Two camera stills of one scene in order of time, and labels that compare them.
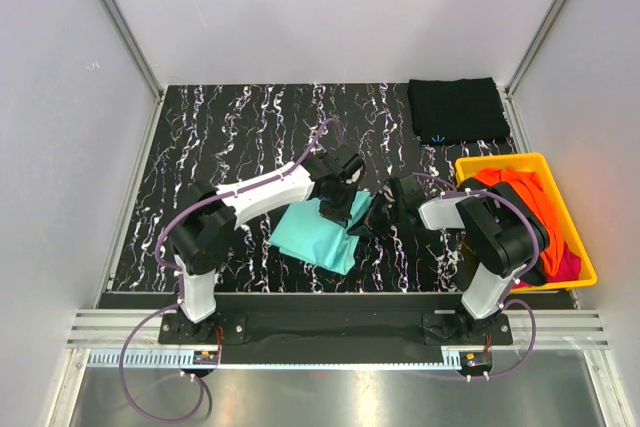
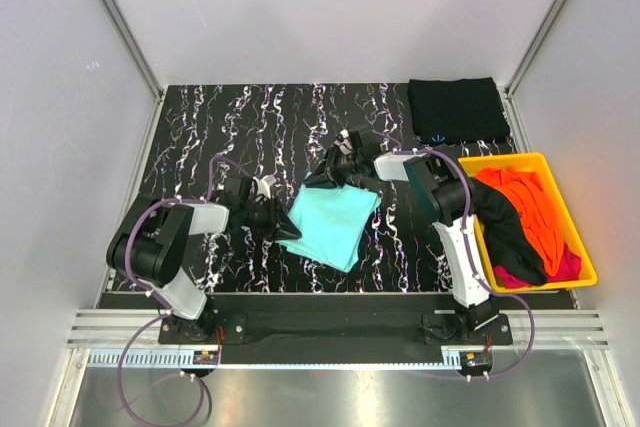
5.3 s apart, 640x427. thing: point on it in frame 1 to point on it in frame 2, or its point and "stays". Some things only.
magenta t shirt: [570, 269] stays
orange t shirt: [531, 191] stays
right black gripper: [371, 226] to [327, 176]
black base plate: [335, 329] stays
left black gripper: [342, 215] to [278, 224]
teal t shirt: [306, 233] stays
